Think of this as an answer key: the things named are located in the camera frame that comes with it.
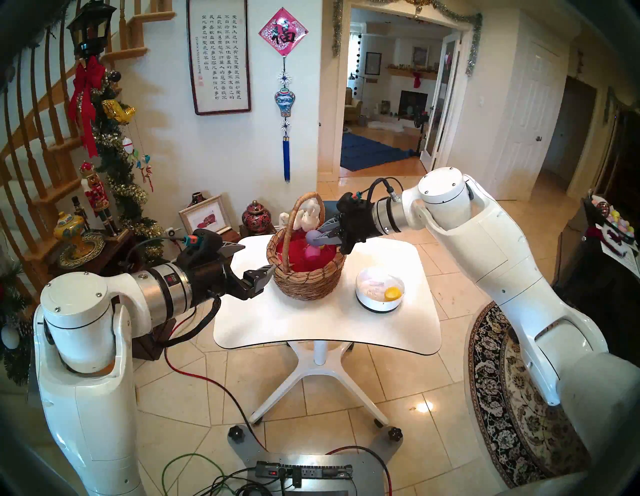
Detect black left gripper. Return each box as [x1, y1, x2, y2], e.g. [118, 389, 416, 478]
[186, 241, 277, 302]

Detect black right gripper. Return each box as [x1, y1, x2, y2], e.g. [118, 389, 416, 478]
[318, 200, 377, 255]

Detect red shredded basket filling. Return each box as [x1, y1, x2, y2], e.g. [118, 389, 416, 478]
[282, 230, 340, 273]

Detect white plush bunny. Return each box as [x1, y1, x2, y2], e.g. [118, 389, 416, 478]
[279, 198, 323, 232]

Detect red cloisonne lidded jar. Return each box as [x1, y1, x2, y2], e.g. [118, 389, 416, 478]
[242, 200, 272, 234]

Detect framed red shoe picture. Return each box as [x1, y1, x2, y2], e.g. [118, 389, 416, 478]
[178, 195, 232, 235]

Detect white round bowl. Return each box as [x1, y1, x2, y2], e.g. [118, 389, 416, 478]
[355, 266, 406, 314]

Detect blue area rug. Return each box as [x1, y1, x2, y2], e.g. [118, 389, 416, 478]
[340, 131, 416, 172]

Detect dark wood side table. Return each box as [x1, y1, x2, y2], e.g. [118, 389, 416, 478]
[55, 227, 241, 361]

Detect tan armchair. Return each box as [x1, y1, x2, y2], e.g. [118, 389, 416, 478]
[344, 87, 364, 125]

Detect colourful hanging bird ornaments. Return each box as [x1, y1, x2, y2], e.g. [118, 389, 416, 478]
[135, 154, 156, 193]

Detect blue vase tassel hanging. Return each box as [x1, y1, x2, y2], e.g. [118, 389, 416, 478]
[274, 56, 296, 183]

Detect black fireplace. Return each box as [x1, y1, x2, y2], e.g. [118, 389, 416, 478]
[398, 90, 429, 120]

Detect ornate decorative plate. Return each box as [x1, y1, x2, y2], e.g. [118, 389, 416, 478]
[59, 232, 107, 270]

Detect green tinsel stair garland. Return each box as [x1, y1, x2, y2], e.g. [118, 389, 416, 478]
[87, 70, 166, 263]

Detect red nutcracker figure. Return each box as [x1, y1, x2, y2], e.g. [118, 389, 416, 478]
[79, 161, 122, 238]

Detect white glass french door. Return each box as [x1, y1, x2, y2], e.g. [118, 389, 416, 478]
[420, 31, 462, 176]

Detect small black nutcracker figure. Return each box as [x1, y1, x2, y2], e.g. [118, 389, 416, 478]
[71, 196, 92, 233]

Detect yellow cloisonne urn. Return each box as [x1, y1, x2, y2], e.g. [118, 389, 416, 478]
[53, 211, 86, 253]

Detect gold foil ornament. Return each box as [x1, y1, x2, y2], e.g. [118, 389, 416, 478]
[101, 99, 137, 125]

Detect wooden staircase railing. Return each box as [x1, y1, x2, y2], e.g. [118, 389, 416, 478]
[0, 0, 176, 296]

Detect red diamond fu decoration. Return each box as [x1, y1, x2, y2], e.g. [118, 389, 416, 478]
[258, 7, 309, 57]

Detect framed Chinese calligraphy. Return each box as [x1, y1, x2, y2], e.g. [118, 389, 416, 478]
[186, 0, 252, 116]

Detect black power strip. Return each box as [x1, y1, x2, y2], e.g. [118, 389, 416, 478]
[255, 461, 354, 481]

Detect white panel door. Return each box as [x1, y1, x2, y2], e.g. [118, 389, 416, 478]
[487, 37, 568, 202]

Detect large oriental floral rug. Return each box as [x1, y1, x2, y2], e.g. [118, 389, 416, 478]
[467, 300, 621, 488]

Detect silver tinsel doorway garland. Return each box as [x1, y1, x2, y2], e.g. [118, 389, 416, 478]
[332, 0, 483, 77]

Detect red ribbon bow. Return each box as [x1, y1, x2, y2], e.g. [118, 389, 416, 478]
[68, 56, 107, 158]

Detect decorated christmas tree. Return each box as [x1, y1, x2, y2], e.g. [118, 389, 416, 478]
[0, 260, 38, 386]

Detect black tray of eggs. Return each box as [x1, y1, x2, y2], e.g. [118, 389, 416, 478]
[590, 194, 640, 246]

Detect black lantern lamp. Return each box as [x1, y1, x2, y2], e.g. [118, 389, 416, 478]
[66, 0, 117, 59]

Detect white paper sheet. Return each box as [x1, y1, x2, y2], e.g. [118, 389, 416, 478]
[600, 237, 640, 278]

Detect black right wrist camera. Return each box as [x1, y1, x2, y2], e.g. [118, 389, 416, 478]
[337, 191, 370, 213]

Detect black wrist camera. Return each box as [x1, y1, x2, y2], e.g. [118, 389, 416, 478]
[337, 191, 370, 213]
[176, 228, 224, 261]

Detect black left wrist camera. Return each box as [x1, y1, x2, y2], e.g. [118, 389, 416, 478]
[176, 228, 224, 261]

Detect wicker basket with handle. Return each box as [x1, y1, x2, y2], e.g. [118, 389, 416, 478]
[266, 192, 348, 302]

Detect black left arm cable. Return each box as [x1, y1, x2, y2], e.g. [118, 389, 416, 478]
[157, 297, 223, 348]

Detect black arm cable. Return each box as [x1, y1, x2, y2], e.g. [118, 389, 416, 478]
[366, 177, 405, 203]
[157, 297, 223, 348]

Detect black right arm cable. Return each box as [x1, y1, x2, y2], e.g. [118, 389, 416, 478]
[366, 177, 405, 203]

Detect white table pedestal base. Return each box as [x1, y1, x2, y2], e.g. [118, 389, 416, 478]
[248, 341, 391, 427]

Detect green cable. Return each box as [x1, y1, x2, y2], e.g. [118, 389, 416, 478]
[161, 452, 228, 496]

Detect black cable bundle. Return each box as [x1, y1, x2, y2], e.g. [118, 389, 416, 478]
[200, 467, 301, 496]

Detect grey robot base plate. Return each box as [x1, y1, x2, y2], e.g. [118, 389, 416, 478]
[227, 425, 404, 496]

